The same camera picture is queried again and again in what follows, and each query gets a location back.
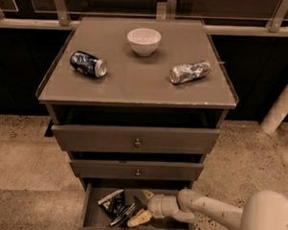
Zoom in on grey bottom drawer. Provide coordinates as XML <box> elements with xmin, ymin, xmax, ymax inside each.
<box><xmin>78</xmin><ymin>179</ymin><xmax>192</xmax><ymax>230</ymax></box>

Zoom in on silver blue crushed can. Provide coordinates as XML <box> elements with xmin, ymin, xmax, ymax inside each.
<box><xmin>169</xmin><ymin>60</ymin><xmax>210</xmax><ymax>85</ymax></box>

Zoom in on grey middle drawer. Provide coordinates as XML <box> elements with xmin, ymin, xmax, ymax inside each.
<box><xmin>70</xmin><ymin>159</ymin><xmax>203</xmax><ymax>181</ymax></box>

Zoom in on grey drawer cabinet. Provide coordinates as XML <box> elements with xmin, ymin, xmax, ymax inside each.
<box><xmin>29</xmin><ymin>12</ymin><xmax>243</xmax><ymax>230</ymax></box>

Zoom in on white ceramic bowl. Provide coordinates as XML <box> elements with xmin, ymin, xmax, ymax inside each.
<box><xmin>127</xmin><ymin>28</ymin><xmax>162</xmax><ymax>57</ymax></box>

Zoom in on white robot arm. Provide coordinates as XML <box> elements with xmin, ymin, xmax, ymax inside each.
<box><xmin>127</xmin><ymin>189</ymin><xmax>288</xmax><ymax>230</ymax></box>

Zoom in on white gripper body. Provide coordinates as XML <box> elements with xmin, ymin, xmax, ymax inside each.
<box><xmin>147</xmin><ymin>195</ymin><xmax>181</xmax><ymax>219</ymax></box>

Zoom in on grey drawer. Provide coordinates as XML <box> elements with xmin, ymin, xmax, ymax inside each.
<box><xmin>53</xmin><ymin>125</ymin><xmax>220</xmax><ymax>154</ymax></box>
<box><xmin>78</xmin><ymin>179</ymin><xmax>192</xmax><ymax>230</ymax></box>
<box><xmin>70</xmin><ymin>159</ymin><xmax>203</xmax><ymax>181</ymax></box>

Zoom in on brass drawer knob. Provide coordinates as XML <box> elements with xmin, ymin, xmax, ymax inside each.
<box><xmin>134</xmin><ymin>139</ymin><xmax>142</xmax><ymax>148</ymax></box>
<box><xmin>135</xmin><ymin>170</ymin><xmax>142</xmax><ymax>177</ymax></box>

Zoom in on white diagonal post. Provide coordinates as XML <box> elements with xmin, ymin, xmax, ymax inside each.
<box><xmin>259</xmin><ymin>83</ymin><xmax>288</xmax><ymax>135</ymax></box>

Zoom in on metal railing frame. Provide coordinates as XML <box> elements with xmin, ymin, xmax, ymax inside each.
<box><xmin>0</xmin><ymin>0</ymin><xmax>288</xmax><ymax>37</ymax></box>

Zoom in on blue chip bag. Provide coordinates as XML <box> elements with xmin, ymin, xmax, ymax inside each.
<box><xmin>97</xmin><ymin>189</ymin><xmax>135</xmax><ymax>227</ymax></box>

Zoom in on brass top drawer knob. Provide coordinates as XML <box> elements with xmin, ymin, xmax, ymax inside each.
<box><xmin>134</xmin><ymin>139</ymin><xmax>142</xmax><ymax>148</ymax></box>

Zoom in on brass middle drawer knob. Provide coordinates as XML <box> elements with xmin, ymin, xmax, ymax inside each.
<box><xmin>135</xmin><ymin>170</ymin><xmax>142</xmax><ymax>177</ymax></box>

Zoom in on dark blue soda can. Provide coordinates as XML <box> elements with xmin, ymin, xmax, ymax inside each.
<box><xmin>70</xmin><ymin>51</ymin><xmax>108</xmax><ymax>79</ymax></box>

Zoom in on grey top drawer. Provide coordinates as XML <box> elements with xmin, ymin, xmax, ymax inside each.
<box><xmin>53</xmin><ymin>125</ymin><xmax>220</xmax><ymax>154</ymax></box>

